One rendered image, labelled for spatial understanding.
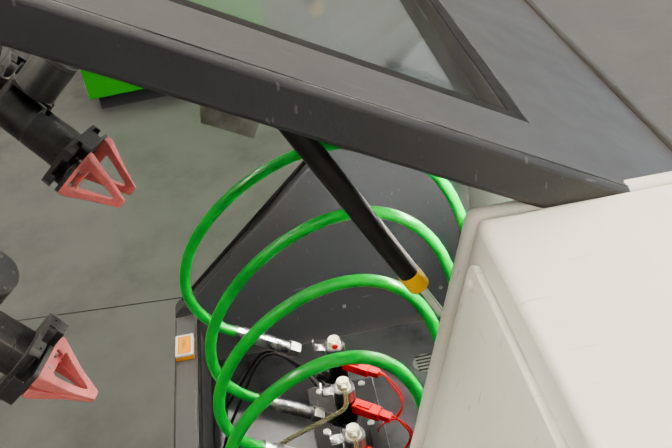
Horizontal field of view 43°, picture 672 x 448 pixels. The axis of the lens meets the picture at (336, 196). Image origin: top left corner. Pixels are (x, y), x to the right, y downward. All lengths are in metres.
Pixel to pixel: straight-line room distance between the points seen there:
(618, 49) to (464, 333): 0.45
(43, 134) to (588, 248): 0.76
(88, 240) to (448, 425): 2.97
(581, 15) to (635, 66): 0.15
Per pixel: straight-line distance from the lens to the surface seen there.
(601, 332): 0.54
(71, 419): 2.82
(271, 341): 1.16
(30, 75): 1.15
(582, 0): 1.12
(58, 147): 1.16
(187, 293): 1.10
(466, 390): 0.64
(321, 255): 1.47
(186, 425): 1.35
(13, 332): 1.02
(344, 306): 1.55
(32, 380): 1.02
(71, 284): 3.36
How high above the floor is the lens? 1.92
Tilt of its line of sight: 34 degrees down
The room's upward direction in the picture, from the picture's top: 8 degrees counter-clockwise
